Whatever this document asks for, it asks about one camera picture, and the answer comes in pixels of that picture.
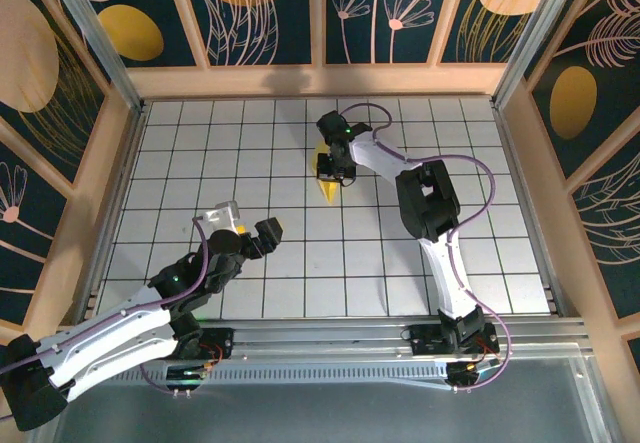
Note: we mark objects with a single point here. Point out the yellow paper sheet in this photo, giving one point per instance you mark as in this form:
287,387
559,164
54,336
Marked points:
331,194

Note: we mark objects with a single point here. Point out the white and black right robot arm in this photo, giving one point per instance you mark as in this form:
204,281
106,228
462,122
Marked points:
385,158

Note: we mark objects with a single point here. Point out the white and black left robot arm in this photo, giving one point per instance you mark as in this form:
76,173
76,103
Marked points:
110,333

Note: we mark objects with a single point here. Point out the white grid mat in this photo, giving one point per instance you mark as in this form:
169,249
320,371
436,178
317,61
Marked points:
225,138

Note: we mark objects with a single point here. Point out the frosted acrylic panel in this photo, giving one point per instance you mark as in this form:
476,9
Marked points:
320,413

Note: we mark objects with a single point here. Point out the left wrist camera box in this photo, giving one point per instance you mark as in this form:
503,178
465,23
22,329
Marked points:
222,215

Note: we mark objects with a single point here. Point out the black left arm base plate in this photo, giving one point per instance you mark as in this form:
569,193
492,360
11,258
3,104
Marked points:
220,338

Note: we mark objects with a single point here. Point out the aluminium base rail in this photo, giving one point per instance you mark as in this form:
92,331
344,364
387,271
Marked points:
320,335

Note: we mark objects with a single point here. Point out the aluminium side rail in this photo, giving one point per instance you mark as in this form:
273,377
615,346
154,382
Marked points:
111,213
531,213

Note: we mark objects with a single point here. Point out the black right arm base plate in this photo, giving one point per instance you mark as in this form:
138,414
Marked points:
425,340

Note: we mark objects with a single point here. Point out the aluminium corner post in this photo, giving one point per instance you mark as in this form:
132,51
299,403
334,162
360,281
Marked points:
537,38
95,38

